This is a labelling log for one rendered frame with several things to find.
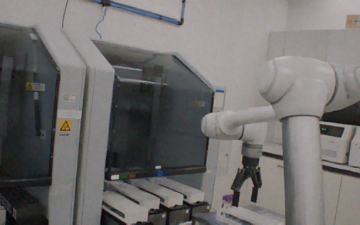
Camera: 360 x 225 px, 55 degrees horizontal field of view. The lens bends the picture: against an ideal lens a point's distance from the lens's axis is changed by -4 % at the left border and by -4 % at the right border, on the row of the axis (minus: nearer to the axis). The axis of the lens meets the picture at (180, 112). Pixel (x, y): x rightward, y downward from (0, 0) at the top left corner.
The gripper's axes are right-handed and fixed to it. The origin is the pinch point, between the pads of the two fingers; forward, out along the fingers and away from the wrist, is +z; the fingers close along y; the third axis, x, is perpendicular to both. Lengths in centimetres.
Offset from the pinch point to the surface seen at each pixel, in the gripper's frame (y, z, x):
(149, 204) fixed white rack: -25.4, 8.4, 34.6
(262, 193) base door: 191, 50, 113
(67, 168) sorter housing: -65, -9, 40
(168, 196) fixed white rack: -12.4, 6.5, 35.7
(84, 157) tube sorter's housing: -57, -14, 41
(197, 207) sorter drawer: 3.3, 12.5, 30.6
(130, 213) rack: -44, 7, 24
